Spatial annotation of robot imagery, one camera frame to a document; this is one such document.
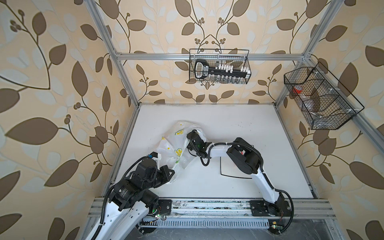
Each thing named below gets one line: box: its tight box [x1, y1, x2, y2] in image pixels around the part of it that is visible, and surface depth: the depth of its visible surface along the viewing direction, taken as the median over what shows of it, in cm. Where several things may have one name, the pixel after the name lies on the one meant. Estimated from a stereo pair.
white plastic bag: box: [155, 120, 208, 184], surface depth 86 cm
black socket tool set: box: [194, 59, 252, 82], surface depth 86 cm
